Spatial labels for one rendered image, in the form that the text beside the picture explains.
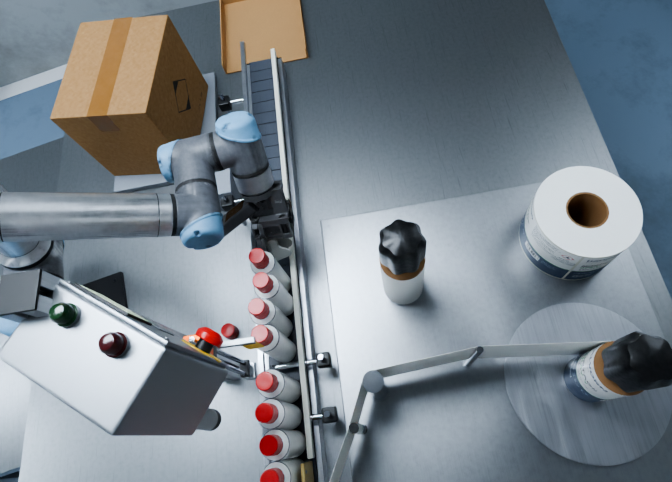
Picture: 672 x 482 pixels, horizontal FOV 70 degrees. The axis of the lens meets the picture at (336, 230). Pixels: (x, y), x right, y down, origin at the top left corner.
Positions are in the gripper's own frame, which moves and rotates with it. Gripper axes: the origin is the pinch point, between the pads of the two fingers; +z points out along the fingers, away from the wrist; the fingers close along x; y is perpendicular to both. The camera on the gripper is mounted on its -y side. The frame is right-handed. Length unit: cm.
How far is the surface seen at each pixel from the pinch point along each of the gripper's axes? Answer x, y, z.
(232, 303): 1.0, -13.2, 11.5
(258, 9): 85, -1, -37
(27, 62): 196, -152, -15
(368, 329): -12.3, 19.2, 13.3
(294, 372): -18.2, 1.9, 16.7
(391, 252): -21.6, 26.4, -15.2
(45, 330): -48, -12, -35
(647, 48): 145, 167, 25
